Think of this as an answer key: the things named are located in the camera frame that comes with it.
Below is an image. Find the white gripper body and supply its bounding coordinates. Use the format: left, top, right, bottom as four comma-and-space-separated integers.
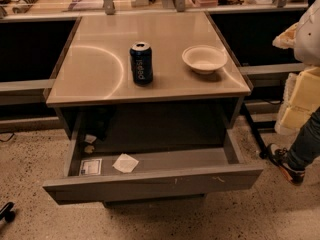
272, 23, 297, 49

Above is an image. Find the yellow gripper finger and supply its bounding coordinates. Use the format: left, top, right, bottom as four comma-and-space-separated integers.
274, 73, 298, 135
282, 67, 320, 131

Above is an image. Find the blue pepsi can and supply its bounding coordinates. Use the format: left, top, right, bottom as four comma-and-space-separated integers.
129, 42, 153, 85

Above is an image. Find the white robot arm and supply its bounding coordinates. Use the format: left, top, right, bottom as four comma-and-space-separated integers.
272, 0, 320, 135

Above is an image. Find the grey cabinet with tan top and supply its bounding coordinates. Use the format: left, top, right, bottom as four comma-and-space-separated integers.
44, 12, 261, 204

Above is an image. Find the grey open top drawer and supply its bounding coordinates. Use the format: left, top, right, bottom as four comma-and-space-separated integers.
43, 105, 263, 203

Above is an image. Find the person's leg in jeans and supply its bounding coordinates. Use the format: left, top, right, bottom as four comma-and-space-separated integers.
288, 108, 320, 171

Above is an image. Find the black orange sneaker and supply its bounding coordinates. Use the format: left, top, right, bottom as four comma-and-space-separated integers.
267, 144, 305, 186

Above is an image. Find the white paper bowl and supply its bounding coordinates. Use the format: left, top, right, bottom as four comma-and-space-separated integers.
182, 45, 228, 75

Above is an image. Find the white paper napkin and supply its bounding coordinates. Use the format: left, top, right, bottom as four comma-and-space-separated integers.
113, 154, 139, 173

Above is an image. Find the small white paper scrap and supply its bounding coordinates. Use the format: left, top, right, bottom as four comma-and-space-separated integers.
84, 134, 97, 144

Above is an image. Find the purple white booklet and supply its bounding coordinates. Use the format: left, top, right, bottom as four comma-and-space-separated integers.
68, 0, 103, 11

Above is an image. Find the small crumpled paper scrap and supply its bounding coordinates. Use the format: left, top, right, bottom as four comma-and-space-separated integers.
84, 145, 94, 154

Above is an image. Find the white label sticker card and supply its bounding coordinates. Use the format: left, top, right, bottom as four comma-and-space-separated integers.
79, 159, 102, 176

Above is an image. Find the black chair caster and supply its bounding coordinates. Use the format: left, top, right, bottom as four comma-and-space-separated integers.
0, 202, 16, 223

